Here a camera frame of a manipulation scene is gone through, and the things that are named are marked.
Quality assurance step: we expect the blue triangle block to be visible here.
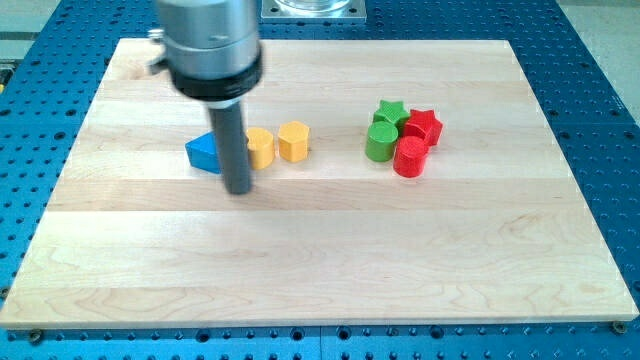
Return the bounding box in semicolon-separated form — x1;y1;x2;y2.
185;132;221;174

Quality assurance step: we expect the red star block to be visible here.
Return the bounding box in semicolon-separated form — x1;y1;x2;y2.
402;109;444;146

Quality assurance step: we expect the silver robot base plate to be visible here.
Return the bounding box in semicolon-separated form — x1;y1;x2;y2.
260;0;367;23

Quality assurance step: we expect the green star block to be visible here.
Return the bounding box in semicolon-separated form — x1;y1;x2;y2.
373;100;410;133

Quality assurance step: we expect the red cylinder block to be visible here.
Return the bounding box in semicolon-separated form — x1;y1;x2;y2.
393;136;429;178

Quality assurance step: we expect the green cylinder block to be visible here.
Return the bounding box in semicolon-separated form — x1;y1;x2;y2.
365;121;398;162

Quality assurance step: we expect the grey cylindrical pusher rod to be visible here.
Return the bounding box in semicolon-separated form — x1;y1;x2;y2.
207;102;252;195

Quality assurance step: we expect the yellow hexagon block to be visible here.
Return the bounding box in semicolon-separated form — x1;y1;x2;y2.
278;121;310;163

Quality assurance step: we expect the light wooden board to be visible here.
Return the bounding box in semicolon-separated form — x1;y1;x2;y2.
1;39;638;329

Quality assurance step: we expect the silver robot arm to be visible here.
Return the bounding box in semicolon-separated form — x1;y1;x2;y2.
154;0;263;195

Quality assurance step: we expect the yellow cylinder block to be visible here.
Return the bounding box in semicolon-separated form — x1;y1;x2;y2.
246;127;275;170

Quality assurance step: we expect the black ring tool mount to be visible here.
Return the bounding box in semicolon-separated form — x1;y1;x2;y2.
169;49;263;102

